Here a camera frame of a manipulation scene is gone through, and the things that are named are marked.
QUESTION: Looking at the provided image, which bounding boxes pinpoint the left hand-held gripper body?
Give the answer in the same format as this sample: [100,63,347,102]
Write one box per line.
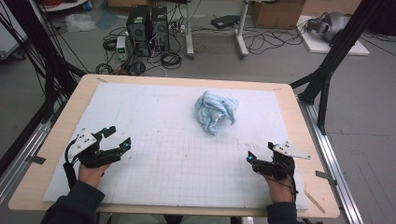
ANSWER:
[66,127,110,169]

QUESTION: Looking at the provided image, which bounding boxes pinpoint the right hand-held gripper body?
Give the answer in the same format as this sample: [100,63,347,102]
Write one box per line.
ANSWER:
[262,141,313,182]

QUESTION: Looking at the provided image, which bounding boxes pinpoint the light blue striped towel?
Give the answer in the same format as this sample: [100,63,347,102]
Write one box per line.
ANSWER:
[194,91,240,136]

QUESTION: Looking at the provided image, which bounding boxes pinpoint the person's right hand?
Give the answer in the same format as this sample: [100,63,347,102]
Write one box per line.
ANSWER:
[263,174,295,205]

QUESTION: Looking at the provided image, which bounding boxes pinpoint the person's left hand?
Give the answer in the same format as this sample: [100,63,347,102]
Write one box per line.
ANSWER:
[77,161,112,189]

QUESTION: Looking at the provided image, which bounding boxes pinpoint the thin wooden stick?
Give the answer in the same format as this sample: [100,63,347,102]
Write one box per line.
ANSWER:
[303,189,327,215]

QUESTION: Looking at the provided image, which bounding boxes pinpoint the white foam mat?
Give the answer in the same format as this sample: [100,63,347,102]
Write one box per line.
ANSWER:
[42,82,310,211]

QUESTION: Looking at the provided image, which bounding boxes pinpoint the small white power supply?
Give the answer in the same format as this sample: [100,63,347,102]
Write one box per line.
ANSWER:
[116,35,129,62]

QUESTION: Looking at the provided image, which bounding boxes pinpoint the large black computer tower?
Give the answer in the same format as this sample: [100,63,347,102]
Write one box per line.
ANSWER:
[125,5,152,58]

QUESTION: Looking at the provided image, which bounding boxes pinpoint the white floor board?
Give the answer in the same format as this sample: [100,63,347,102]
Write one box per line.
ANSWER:
[295,14,371,57]

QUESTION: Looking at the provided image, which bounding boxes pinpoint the clear plastic bag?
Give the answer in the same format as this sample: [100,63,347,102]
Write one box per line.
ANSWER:
[64,13,97,33]

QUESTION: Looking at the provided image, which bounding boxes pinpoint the slim black computer tower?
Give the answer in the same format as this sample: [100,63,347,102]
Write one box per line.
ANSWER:
[150,5,171,52]

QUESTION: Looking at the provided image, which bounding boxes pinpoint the white desk leg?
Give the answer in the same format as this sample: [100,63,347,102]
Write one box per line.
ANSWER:
[235,0,250,59]
[185,0,195,60]

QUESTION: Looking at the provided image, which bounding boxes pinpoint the brown cardboard box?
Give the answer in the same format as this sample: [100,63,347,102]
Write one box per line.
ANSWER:
[250,0,306,30]

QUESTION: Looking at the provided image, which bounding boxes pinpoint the flat black device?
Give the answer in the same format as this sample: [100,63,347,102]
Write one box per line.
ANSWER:
[210,14,241,30]

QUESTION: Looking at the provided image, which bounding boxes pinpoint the grey headset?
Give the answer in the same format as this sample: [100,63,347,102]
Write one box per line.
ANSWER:
[306,11,351,43]

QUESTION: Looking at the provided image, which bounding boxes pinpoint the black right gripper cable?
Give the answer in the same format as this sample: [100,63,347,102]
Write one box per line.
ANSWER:
[276,161,299,203]

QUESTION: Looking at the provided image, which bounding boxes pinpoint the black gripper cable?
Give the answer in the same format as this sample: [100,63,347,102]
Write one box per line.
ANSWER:
[63,138,78,190]
[276,161,299,203]

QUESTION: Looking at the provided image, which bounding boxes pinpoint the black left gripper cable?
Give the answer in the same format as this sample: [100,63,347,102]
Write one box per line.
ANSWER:
[63,138,78,190]

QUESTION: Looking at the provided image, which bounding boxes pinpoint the aluminium rail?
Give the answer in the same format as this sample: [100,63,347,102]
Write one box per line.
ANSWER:
[0,119,54,203]
[298,99,364,224]

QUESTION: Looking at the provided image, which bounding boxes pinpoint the black cable coil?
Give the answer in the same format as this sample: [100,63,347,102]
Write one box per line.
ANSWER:
[160,50,183,70]

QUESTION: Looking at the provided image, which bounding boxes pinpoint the black metal frame post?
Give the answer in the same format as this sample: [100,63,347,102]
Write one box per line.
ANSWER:
[289,0,390,135]
[0,0,88,124]

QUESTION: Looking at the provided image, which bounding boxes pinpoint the loose black floor cables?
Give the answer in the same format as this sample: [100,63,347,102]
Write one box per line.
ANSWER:
[242,27,307,55]

